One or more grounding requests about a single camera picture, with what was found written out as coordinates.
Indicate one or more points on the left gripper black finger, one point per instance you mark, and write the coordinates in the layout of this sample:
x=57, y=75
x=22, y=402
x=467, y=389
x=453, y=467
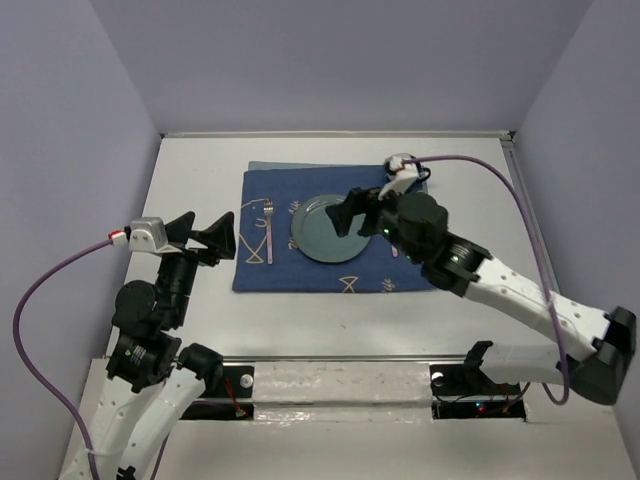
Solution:
x=219, y=238
x=179, y=230

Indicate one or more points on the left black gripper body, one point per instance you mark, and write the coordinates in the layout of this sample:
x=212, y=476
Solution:
x=180, y=271

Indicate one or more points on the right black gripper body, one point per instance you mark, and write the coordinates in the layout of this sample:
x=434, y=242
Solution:
x=387, y=214

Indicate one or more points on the dark blue mug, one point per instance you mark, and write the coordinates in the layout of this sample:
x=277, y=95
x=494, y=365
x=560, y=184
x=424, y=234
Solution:
x=423, y=175

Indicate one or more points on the teal ceramic plate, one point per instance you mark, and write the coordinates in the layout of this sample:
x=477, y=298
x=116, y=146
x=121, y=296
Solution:
x=313, y=232

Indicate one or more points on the pink handled fork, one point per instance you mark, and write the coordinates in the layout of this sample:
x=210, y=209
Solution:
x=268, y=210

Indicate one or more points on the blue embroidered cloth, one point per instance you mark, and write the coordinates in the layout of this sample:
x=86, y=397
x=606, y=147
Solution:
x=375, y=270

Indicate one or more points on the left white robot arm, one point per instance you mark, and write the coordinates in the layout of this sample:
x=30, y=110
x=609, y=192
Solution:
x=150, y=378

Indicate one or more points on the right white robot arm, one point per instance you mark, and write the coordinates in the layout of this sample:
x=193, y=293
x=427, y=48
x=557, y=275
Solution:
x=591, y=349

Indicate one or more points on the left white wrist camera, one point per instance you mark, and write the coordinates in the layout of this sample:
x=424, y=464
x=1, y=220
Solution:
x=144, y=235

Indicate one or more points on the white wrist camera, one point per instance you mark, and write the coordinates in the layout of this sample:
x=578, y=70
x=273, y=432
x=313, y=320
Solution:
x=402, y=173
x=144, y=235

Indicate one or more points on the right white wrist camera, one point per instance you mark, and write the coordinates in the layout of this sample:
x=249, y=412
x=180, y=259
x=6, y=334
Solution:
x=402, y=173

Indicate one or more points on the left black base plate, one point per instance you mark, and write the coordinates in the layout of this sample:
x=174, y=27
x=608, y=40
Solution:
x=229, y=400

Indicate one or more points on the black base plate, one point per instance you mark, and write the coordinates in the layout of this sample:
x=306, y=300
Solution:
x=229, y=400
x=461, y=393

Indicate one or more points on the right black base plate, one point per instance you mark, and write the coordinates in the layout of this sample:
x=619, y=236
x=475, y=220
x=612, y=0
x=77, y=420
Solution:
x=461, y=393

